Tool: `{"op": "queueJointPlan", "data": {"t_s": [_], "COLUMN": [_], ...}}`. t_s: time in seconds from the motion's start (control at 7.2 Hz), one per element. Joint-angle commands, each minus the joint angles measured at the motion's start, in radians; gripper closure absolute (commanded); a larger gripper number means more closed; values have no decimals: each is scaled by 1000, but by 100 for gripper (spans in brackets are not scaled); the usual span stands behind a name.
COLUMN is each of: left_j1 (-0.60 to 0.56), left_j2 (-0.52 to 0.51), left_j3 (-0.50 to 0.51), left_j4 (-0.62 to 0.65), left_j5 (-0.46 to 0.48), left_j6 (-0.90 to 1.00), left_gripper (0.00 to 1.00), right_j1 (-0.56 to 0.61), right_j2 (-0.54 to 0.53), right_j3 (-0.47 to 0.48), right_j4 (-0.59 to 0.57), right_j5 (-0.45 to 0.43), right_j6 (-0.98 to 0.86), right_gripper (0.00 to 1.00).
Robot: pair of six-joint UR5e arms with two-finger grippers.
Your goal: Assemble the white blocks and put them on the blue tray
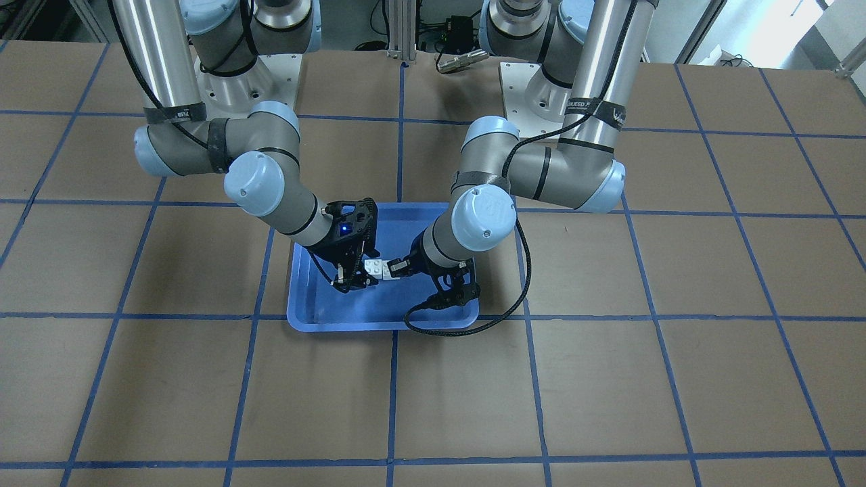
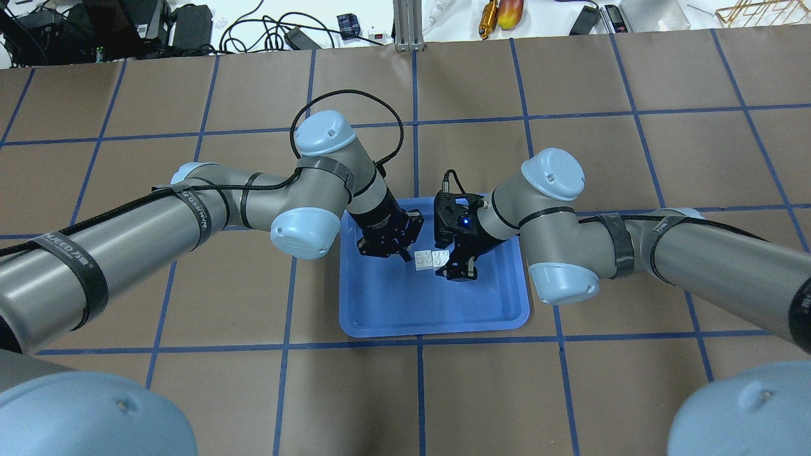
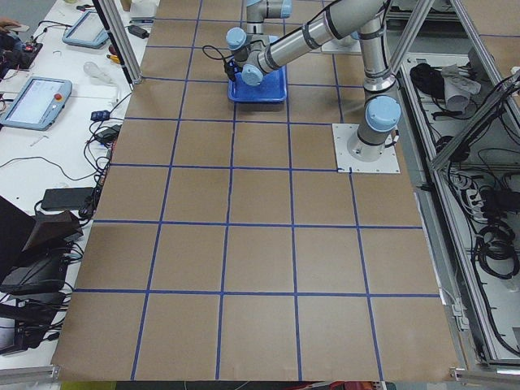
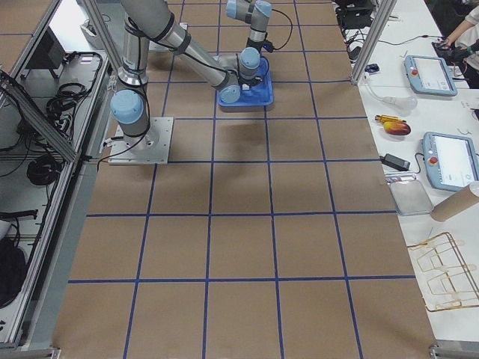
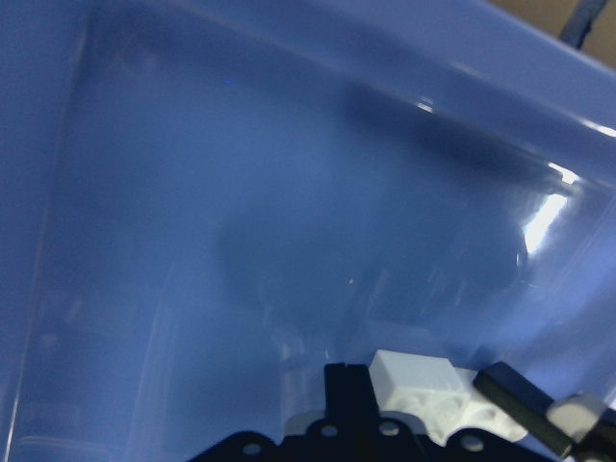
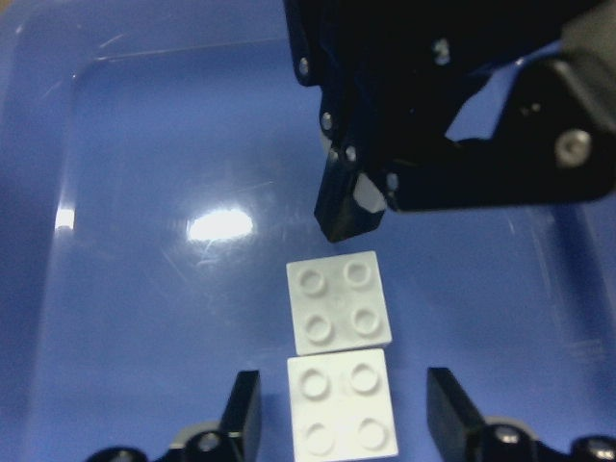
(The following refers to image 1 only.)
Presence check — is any blue plastic tray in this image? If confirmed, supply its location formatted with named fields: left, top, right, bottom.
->
left=287, top=202, right=448, bottom=332

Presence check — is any silver cylindrical connector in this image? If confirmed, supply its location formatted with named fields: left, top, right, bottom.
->
left=436, top=49, right=490, bottom=74

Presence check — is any aluminium profile post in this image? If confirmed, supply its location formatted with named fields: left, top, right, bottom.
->
left=383, top=0, right=418, bottom=67

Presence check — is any black power adapter box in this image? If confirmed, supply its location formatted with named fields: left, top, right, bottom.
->
left=442, top=16, right=474, bottom=53

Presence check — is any white block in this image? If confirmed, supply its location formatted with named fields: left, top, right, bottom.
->
left=364, top=258, right=383, bottom=279
left=372, top=260, right=394, bottom=281

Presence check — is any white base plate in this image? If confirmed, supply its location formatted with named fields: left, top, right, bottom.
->
left=195, top=53, right=303, bottom=117
left=499, top=62, right=571, bottom=124

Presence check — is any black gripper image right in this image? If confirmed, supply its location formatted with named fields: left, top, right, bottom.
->
left=386, top=258, right=480, bottom=310

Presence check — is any black braided cable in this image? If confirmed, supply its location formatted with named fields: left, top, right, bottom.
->
left=404, top=0, right=637, bottom=337

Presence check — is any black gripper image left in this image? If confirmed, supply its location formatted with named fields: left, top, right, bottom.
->
left=307, top=198, right=380, bottom=294

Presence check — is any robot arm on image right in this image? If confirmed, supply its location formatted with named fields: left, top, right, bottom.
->
left=388, top=1, right=658, bottom=312

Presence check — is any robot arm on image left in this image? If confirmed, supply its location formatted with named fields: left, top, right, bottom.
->
left=108, top=1, right=380, bottom=293

